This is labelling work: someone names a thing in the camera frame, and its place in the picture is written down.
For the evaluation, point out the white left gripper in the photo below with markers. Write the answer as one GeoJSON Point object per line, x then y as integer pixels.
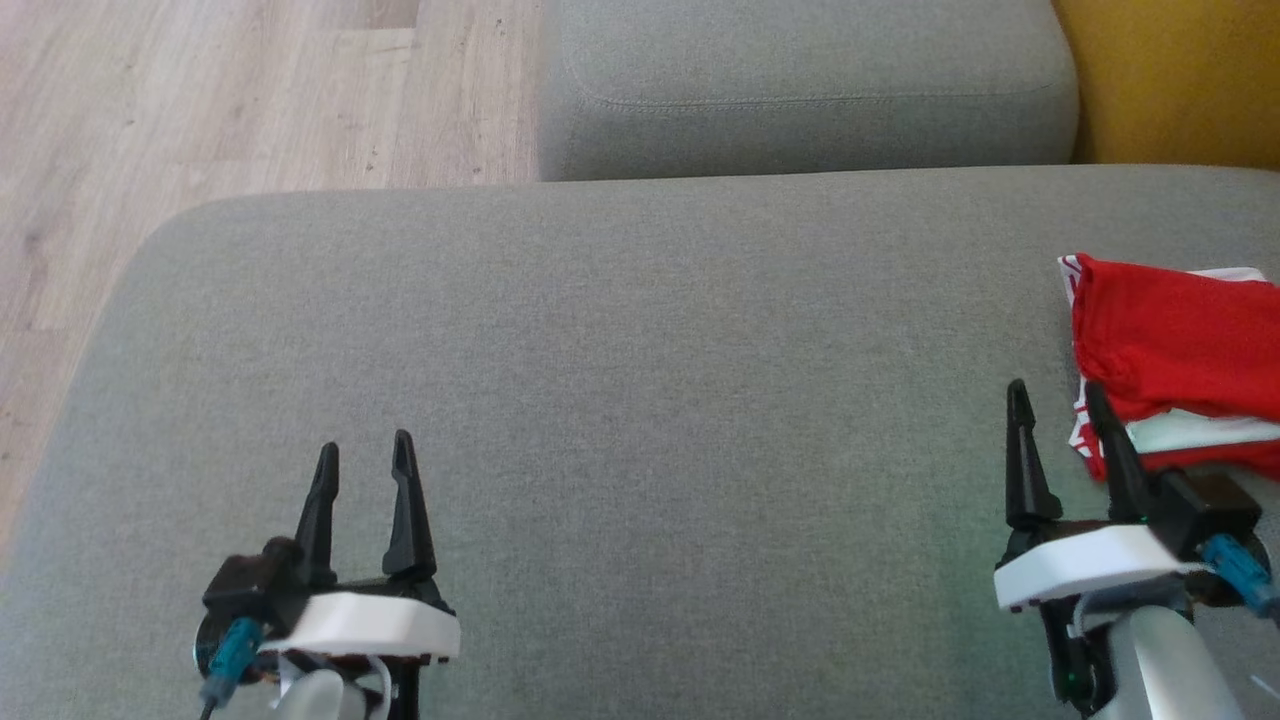
{"type": "Point", "coordinates": [370, 625]}

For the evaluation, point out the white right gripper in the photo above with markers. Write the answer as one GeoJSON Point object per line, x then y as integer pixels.
{"type": "Point", "coordinates": [1090, 565]}

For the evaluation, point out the red shorts with white trim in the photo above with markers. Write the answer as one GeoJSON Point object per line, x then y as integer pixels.
{"type": "Point", "coordinates": [1200, 465]}

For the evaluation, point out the red basketball jersey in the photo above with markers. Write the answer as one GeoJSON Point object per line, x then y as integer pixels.
{"type": "Point", "coordinates": [1170, 340]}

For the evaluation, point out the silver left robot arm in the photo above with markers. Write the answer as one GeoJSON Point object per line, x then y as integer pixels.
{"type": "Point", "coordinates": [312, 698]}

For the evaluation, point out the wide yellow sofa back cushion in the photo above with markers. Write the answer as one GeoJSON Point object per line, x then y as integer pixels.
{"type": "Point", "coordinates": [1180, 80]}

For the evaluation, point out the grey sofa seat cushion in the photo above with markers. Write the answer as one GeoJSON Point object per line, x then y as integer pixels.
{"type": "Point", "coordinates": [800, 90]}

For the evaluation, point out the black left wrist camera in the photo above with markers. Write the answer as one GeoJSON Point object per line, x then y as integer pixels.
{"type": "Point", "coordinates": [245, 590]}

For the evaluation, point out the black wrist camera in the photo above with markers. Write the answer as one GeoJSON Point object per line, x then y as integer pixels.
{"type": "Point", "coordinates": [1210, 510]}
{"type": "Point", "coordinates": [245, 590]}

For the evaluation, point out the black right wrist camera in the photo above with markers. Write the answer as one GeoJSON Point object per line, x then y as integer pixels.
{"type": "Point", "coordinates": [1210, 510]}

